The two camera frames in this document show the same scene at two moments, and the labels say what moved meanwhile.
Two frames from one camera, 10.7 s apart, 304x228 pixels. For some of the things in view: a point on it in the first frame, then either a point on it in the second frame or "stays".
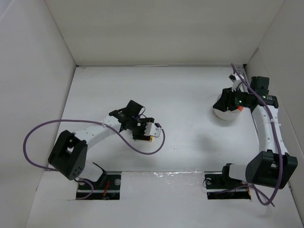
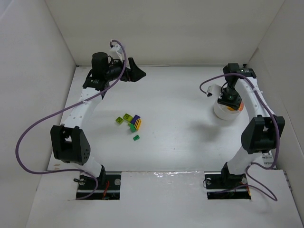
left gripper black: x=141 y=132 to x=128 y=73
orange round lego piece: x=241 y=108 stays
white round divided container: x=224 y=115 stays
